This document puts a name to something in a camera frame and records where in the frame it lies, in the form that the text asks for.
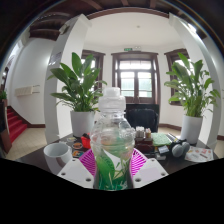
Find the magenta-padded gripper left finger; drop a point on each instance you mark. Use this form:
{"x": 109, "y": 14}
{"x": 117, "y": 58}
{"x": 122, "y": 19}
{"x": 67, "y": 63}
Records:
{"x": 88, "y": 163}

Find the green exit sign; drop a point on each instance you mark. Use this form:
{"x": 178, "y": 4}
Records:
{"x": 128, "y": 49}

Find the printed paper leaflet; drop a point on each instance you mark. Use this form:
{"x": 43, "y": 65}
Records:
{"x": 200, "y": 154}

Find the white mug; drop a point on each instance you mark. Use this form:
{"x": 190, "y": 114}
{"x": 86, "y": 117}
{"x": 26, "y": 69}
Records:
{"x": 56, "y": 156}

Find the clear bottle with green label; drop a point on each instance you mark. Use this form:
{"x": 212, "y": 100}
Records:
{"x": 112, "y": 140}

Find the green plant in white pot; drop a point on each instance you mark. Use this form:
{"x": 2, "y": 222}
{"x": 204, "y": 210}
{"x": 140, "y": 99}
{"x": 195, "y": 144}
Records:
{"x": 81, "y": 123}
{"x": 191, "y": 130}

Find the black chair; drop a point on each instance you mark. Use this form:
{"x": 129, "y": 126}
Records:
{"x": 143, "y": 116}

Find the red box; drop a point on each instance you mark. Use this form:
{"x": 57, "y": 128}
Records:
{"x": 86, "y": 141}

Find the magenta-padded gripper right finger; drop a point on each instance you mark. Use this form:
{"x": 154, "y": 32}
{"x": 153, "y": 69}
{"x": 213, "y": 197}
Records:
{"x": 138, "y": 163}

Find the brown glazed double door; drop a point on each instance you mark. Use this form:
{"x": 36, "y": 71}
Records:
{"x": 136, "y": 80}

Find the small round printed disc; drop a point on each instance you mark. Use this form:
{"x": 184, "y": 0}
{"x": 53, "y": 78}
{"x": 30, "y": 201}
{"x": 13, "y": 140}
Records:
{"x": 78, "y": 153}
{"x": 71, "y": 139}
{"x": 77, "y": 145}

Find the dark grey rounded device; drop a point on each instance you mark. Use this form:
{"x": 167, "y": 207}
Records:
{"x": 178, "y": 149}

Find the brown framed window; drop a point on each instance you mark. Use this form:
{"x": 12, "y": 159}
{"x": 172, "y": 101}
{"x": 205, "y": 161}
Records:
{"x": 170, "y": 56}
{"x": 100, "y": 56}

